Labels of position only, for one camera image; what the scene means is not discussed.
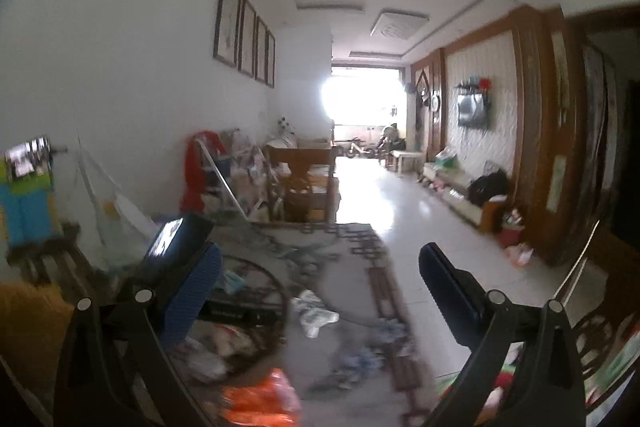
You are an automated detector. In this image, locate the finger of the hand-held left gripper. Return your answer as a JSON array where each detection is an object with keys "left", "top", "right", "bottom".
[{"left": 200, "top": 299, "right": 282, "bottom": 325}]

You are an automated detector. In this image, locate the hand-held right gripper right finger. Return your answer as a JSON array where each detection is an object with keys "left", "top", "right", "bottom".
[{"left": 418, "top": 242, "right": 587, "bottom": 427}]

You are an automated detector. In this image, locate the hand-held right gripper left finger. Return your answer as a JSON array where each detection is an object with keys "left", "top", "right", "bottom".
[{"left": 52, "top": 242, "right": 224, "bottom": 427}]

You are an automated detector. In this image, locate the white snack packet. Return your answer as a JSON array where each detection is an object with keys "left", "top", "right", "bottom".
[{"left": 185, "top": 322, "right": 263, "bottom": 360}]

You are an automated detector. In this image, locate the crumpled blue white wrapper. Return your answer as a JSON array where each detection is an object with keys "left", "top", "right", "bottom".
[
  {"left": 291, "top": 289, "right": 341, "bottom": 339},
  {"left": 370, "top": 319, "right": 408, "bottom": 348},
  {"left": 312, "top": 347, "right": 386, "bottom": 390}
]

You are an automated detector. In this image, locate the clear plastic bag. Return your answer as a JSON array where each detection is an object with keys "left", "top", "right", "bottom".
[{"left": 175, "top": 347, "right": 236, "bottom": 383}]

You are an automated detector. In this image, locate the white plastic bag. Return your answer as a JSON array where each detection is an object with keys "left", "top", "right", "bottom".
[{"left": 75, "top": 132, "right": 161, "bottom": 268}]

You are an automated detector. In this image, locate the small cardboard box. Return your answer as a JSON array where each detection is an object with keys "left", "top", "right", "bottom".
[{"left": 505, "top": 243, "right": 535, "bottom": 267}]

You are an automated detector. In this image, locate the red bucket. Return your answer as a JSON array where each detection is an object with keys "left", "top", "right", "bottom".
[{"left": 500, "top": 212, "right": 526, "bottom": 250}]

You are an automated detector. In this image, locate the red cloth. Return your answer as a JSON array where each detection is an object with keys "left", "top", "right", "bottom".
[{"left": 180, "top": 132, "right": 226, "bottom": 212}]

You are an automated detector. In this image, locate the white step ladder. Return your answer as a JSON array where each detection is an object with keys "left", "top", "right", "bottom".
[{"left": 192, "top": 132, "right": 251, "bottom": 220}]

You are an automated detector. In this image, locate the orange plastic bag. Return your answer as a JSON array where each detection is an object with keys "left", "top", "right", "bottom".
[{"left": 220, "top": 367, "right": 303, "bottom": 427}]

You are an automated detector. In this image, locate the white TV cabinet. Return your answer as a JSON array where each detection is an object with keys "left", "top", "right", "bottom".
[{"left": 422, "top": 162, "right": 503, "bottom": 233}]

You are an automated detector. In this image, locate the patterned grey tablecloth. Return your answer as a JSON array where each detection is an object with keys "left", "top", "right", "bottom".
[{"left": 165, "top": 222, "right": 441, "bottom": 427}]

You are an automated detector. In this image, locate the black bag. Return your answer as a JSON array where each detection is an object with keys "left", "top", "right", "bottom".
[{"left": 467, "top": 171, "right": 510, "bottom": 208}]

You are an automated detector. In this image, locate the cluttered metal rack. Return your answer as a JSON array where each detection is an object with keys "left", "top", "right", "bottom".
[{"left": 220, "top": 129, "right": 281, "bottom": 218}]

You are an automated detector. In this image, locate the carved wooden chair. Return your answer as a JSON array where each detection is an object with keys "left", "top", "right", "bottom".
[
  {"left": 555, "top": 217, "right": 640, "bottom": 408},
  {"left": 265, "top": 144, "right": 341, "bottom": 225}
]

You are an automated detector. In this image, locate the white coffee table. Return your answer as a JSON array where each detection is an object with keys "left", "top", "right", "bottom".
[{"left": 390, "top": 151, "right": 426, "bottom": 175}]

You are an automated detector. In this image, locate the blue green hanging cloth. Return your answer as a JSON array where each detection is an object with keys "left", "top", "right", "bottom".
[{"left": 0, "top": 137, "right": 56, "bottom": 248}]

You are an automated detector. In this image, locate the yellow cushion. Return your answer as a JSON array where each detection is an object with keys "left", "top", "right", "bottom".
[{"left": 0, "top": 282, "right": 76, "bottom": 403}]

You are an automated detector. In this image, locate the green white plastic package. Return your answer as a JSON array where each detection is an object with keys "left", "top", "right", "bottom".
[{"left": 585, "top": 342, "right": 640, "bottom": 408}]

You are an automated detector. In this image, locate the wooden partition cabinet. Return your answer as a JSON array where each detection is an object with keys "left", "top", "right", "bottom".
[{"left": 510, "top": 4, "right": 586, "bottom": 268}]

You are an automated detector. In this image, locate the square ceiling light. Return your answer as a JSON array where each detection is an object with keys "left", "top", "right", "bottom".
[{"left": 371, "top": 9, "right": 430, "bottom": 40}]

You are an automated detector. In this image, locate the white beaded cord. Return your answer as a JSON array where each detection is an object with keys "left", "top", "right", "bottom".
[{"left": 560, "top": 219, "right": 603, "bottom": 303}]

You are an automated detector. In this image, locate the wall-mounted television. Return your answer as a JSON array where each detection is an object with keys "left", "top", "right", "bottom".
[{"left": 457, "top": 94, "right": 490, "bottom": 130}]

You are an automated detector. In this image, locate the wall shelf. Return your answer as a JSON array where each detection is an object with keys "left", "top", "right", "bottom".
[{"left": 455, "top": 78, "right": 493, "bottom": 95}]

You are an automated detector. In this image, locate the framed wall picture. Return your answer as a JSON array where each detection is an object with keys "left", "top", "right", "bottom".
[
  {"left": 237, "top": 0, "right": 257, "bottom": 78},
  {"left": 265, "top": 29, "right": 277, "bottom": 88},
  {"left": 213, "top": 0, "right": 242, "bottom": 68},
  {"left": 254, "top": 16, "right": 268, "bottom": 84}
]

